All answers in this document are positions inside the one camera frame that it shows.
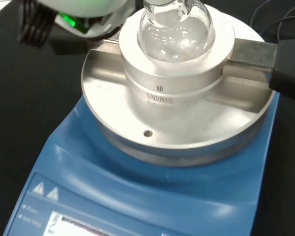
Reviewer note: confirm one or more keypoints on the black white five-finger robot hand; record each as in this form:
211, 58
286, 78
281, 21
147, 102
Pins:
73, 7

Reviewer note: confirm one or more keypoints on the blue heater with steel block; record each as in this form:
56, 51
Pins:
167, 118

